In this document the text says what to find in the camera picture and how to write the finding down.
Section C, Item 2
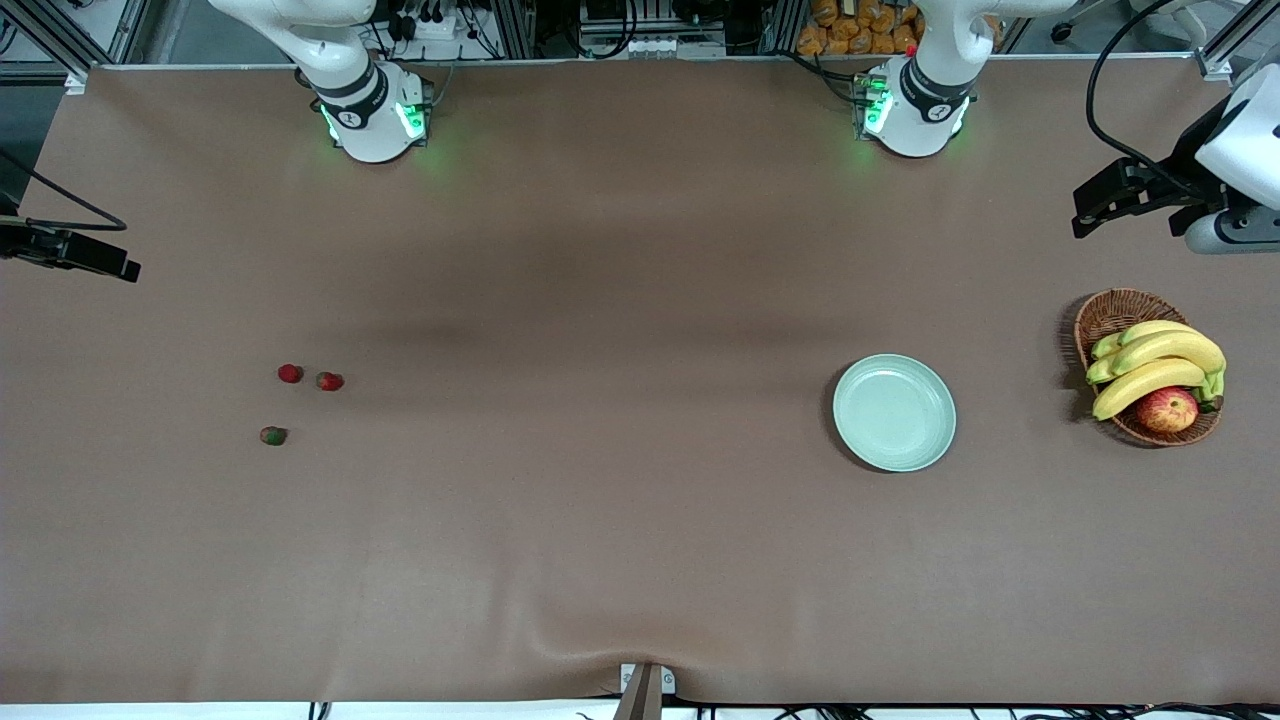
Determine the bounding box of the red apple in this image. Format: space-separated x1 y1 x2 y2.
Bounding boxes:
1136 387 1200 434

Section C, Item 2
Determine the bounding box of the brown table mat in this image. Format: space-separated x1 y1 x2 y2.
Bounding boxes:
0 55 1280 707

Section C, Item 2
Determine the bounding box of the large yellow banana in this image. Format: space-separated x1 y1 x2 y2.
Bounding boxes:
1113 329 1227 378

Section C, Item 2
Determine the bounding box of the pale green round plate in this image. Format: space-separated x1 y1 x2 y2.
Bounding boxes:
832 353 958 473

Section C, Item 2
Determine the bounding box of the orange snack bag pile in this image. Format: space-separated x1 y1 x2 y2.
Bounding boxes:
796 0 923 57

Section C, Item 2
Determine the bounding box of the brown wicker basket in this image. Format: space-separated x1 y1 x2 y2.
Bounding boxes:
1073 288 1224 448

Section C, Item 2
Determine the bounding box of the white power strip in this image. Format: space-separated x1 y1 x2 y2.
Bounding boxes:
395 8 463 43

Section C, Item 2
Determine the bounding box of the grey metal clamp plate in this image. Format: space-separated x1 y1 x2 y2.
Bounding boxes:
619 662 677 695

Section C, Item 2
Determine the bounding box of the aluminium frame profile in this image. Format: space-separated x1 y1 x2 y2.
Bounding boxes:
1195 0 1280 83
0 0 151 96

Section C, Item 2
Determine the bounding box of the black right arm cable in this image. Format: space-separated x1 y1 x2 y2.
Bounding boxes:
0 148 129 233

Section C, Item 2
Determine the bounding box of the white terminal block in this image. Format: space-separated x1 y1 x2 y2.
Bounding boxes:
622 36 728 59

